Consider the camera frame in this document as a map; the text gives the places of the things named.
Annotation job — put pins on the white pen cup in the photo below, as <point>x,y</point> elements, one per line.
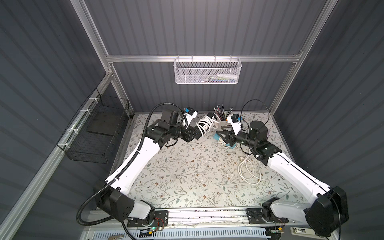
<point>223,124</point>

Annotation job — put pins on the floral table mat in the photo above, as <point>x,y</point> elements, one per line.
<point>203,173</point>

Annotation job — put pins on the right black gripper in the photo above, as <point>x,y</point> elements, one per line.
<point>231,138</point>

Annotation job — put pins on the markers in white basket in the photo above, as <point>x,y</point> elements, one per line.
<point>220,79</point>

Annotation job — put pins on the teal power strip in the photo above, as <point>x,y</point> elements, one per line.
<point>216,137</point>

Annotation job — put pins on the black wire basket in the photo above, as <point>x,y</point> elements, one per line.
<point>96,136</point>

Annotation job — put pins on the white slotted cable duct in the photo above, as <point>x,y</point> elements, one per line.
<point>235,233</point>

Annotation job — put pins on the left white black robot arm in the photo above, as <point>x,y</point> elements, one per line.
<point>115,200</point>

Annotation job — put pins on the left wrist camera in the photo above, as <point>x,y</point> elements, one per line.
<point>189,115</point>

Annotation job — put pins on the white label device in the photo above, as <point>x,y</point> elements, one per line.
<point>303,232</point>

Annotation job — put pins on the white wire mesh basket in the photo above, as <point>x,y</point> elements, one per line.
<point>189,71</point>

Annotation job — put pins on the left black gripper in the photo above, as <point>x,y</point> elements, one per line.
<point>190,132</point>

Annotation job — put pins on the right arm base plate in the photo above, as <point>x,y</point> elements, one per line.
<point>255,216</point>

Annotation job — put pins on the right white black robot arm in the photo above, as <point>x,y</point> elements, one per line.
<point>327,208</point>

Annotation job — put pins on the black power strip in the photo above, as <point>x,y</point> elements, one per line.
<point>207,123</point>

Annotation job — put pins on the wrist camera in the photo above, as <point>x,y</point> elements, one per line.
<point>235,121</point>
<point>189,115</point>

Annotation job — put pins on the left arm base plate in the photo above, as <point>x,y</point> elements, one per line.
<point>160,219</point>

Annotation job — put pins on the bundle of pens and pencils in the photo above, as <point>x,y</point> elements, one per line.
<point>222,113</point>

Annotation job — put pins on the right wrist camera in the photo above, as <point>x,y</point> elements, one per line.
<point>235,121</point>

